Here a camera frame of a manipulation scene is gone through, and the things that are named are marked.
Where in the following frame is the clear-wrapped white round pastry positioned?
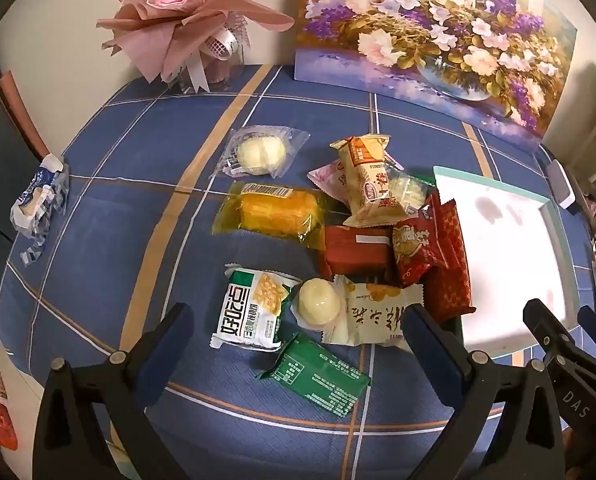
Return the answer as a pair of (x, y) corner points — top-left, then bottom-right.
(214, 125), (310, 179)

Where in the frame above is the pink flower bouquet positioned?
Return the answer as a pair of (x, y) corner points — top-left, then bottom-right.
(96, 0), (293, 91)

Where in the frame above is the dark green snack packet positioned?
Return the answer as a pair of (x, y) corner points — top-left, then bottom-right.
(258, 333), (371, 418)

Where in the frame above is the blue plaid tablecloth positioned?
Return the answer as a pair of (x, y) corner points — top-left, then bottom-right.
(0, 63), (596, 480)

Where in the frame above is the white teal-rimmed tray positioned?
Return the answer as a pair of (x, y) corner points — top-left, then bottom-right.
(433, 166), (580, 358)

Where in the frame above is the white rectangular device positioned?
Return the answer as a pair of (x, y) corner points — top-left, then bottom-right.
(546, 159), (576, 209)

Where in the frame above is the crumpled blue white wrapper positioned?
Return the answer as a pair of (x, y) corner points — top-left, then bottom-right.
(10, 154), (70, 266)

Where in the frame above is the cream jelly cup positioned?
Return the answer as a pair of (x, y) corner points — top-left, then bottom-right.
(291, 278), (343, 332)

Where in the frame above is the floral canvas painting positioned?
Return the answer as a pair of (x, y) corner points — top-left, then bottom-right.
(295, 0), (576, 148)

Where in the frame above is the long red snack packet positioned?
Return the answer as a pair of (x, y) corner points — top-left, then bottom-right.
(425, 200), (476, 324)

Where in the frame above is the red rectangular snack bar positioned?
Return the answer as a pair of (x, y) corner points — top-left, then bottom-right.
(319, 226), (393, 280)

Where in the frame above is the green white cracker packet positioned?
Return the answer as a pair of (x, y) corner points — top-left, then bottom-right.
(210, 264), (301, 352)

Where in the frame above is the green-edged clear round cookie pack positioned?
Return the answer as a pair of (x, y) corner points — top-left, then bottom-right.
(386, 162), (435, 214)

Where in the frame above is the red snack packet with picture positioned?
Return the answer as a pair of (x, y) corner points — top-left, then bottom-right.
(392, 192), (453, 287)

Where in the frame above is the pink snack packet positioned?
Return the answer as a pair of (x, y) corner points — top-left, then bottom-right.
(307, 159), (349, 206)

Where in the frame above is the yellow cake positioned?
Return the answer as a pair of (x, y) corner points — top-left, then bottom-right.
(211, 181), (330, 250)

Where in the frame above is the beige orange snack packet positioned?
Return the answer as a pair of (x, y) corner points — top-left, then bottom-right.
(329, 133), (409, 228)

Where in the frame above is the white packet with orange print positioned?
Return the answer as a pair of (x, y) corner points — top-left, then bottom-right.
(322, 275), (424, 352)

